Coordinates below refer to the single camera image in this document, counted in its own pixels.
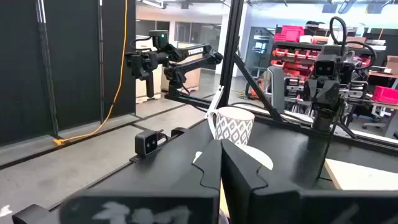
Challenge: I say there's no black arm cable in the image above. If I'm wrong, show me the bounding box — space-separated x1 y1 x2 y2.
328 16 377 80

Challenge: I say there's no white frame bracket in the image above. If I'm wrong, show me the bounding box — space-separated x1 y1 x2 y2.
206 85 225 119

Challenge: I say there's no black aluminium table frame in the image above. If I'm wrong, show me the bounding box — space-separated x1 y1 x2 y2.
205 0 398 153

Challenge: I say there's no grey white patterned mug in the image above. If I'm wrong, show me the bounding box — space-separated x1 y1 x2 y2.
207 106 256 147

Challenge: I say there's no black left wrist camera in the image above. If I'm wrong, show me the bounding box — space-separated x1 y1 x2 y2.
313 54 339 78

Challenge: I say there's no yellow cable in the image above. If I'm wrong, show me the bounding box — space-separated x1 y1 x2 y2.
53 0 129 146

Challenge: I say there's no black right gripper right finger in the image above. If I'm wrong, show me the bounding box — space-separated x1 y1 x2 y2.
221 139 303 224

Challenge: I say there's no pink plastic bin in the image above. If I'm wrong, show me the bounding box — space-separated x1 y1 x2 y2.
371 85 398 105

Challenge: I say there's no black table-level camera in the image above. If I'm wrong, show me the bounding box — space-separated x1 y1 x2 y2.
134 129 164 157

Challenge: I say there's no beige ceramic mug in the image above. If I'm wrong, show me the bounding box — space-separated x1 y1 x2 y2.
192 144 275 219

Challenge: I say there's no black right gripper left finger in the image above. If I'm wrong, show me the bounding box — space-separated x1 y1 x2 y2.
166 139 223 192

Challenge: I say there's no light wooden board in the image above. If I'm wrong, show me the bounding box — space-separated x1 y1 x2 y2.
324 157 398 191

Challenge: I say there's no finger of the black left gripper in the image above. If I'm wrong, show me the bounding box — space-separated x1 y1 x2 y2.
323 78 331 104
316 78 325 104

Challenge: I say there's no shelving rack with red bins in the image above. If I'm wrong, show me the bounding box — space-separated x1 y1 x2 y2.
269 24 388 106

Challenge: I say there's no black partition panel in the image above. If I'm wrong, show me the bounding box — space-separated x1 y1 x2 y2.
0 0 137 147

